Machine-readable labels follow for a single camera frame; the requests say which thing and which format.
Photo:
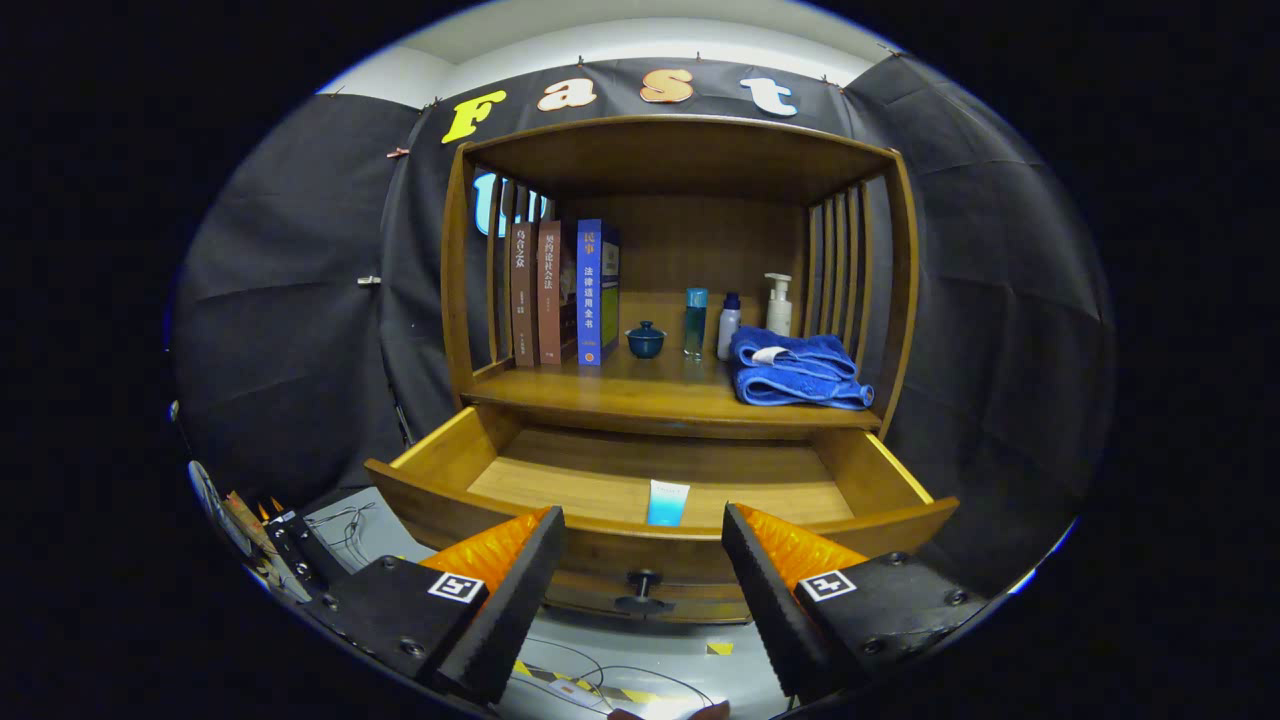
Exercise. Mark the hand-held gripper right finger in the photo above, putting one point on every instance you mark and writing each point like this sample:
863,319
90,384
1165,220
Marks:
775,610

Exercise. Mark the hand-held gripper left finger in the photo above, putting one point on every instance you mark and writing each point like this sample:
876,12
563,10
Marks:
505,610

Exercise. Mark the light blue tube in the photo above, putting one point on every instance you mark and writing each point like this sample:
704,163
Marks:
667,505

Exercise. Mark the wooden drawer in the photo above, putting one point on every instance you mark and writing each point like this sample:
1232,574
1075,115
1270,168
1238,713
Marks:
600,480

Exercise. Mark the wooden countertop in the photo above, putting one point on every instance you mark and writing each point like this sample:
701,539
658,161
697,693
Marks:
650,385

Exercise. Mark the wooden cabinet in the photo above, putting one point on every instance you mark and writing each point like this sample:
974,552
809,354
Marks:
700,240

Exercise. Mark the black device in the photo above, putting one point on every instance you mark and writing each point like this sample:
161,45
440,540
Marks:
300,550

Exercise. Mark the blue folded towel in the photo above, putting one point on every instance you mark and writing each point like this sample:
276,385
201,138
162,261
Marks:
790,375

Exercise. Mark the white bottle dark cap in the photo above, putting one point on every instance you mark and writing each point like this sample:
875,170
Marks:
728,330

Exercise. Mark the teal glass bottle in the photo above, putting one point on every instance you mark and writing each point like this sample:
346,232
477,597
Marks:
695,325

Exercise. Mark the blue lidded teacup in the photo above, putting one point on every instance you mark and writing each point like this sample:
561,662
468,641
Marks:
646,343

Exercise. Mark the white pump bottle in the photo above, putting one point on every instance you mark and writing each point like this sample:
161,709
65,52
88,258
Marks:
779,310

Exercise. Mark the dark brown book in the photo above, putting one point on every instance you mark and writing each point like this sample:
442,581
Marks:
523,300

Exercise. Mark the reddish brown book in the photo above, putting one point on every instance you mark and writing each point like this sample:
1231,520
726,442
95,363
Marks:
552,300

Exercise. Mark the blue book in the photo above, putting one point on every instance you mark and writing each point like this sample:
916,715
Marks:
590,300

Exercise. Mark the black backdrop cloth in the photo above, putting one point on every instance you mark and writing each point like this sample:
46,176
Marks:
280,330

